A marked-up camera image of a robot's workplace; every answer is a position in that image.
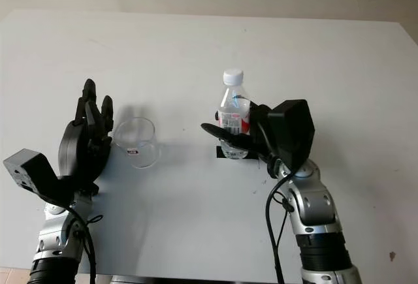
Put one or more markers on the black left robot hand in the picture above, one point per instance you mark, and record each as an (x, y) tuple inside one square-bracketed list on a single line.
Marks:
[(78, 150)]

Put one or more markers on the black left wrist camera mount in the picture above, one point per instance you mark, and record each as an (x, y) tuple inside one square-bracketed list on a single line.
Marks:
[(27, 169)]

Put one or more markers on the black tape marker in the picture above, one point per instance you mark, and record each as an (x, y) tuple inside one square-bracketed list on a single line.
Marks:
[(219, 153)]

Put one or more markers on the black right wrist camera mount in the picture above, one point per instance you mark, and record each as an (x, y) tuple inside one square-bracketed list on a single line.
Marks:
[(292, 130)]

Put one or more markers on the black robot torso edge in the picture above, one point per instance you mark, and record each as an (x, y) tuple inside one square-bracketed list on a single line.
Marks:
[(196, 280)]

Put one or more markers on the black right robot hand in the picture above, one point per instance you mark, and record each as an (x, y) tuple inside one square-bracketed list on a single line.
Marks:
[(258, 140)]

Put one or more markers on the clear glass cup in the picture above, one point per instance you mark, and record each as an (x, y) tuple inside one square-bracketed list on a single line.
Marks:
[(138, 147)]

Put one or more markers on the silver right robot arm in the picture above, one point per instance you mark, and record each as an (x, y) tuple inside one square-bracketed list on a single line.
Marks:
[(316, 215)]

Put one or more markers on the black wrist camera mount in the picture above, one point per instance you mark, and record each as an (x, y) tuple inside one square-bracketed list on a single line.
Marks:
[(292, 130), (27, 169)]

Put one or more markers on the clear plastic water bottle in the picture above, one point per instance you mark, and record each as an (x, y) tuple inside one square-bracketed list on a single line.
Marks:
[(233, 114)]

